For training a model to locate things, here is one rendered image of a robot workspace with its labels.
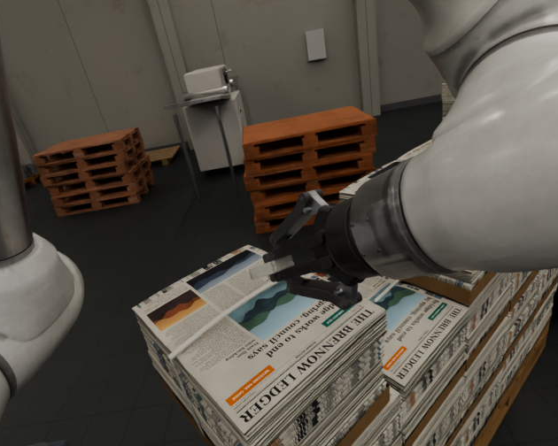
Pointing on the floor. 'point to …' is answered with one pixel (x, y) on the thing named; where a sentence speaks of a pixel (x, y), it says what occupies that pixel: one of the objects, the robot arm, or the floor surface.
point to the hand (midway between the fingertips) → (270, 267)
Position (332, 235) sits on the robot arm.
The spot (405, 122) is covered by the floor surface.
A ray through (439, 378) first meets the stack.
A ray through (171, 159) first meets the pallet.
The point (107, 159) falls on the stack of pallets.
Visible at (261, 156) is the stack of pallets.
